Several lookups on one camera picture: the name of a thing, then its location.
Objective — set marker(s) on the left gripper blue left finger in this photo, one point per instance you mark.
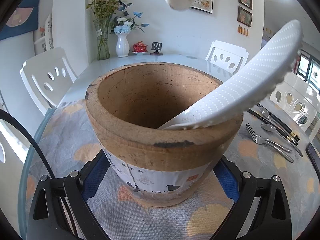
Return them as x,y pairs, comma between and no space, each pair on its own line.
92,175

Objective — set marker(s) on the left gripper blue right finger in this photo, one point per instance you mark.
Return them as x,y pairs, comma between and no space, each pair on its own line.
230,178

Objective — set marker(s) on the steel fork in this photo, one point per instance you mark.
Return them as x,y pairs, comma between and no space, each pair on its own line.
260,141
251,131

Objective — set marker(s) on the steel spoon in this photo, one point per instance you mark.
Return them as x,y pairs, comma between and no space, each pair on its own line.
272,129
266,114

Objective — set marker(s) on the patterned grey placemat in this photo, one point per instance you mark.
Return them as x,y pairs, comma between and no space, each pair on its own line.
68,141

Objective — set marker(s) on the white chair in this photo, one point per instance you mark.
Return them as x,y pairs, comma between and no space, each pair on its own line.
227,56
300,100
19,144
47,77

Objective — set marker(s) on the black smartphone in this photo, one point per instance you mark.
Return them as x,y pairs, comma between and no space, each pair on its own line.
314,158

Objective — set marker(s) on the white ribbed vase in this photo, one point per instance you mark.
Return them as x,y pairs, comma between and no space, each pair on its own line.
122,47

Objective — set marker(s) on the red lidded teacup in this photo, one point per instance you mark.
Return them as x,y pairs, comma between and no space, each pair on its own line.
140,48

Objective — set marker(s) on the black phone stand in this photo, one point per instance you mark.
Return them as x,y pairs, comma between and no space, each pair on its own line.
156,49

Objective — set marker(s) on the glass vase with stems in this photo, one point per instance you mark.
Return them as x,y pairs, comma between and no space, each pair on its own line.
102,10

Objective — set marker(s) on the blue fridge cover cloth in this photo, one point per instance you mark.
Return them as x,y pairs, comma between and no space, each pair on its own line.
23,20

